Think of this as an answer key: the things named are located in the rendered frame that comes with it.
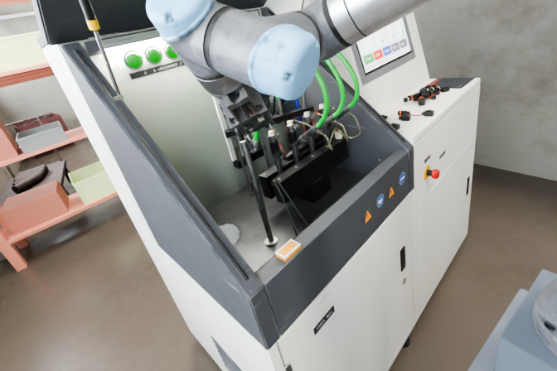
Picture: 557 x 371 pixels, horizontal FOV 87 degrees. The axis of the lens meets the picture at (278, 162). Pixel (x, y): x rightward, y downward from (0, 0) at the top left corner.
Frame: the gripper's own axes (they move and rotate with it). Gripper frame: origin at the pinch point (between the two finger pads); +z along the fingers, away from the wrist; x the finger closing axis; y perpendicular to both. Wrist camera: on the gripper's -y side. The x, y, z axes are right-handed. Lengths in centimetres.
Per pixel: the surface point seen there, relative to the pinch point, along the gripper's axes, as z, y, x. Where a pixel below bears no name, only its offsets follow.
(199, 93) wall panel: 22.1, -32.0, -15.2
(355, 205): 20.7, 23.2, 12.8
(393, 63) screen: 58, -29, 60
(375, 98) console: 53, -16, 44
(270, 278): 3.5, 31.1, -10.5
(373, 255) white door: 39, 36, 12
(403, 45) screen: 61, -37, 70
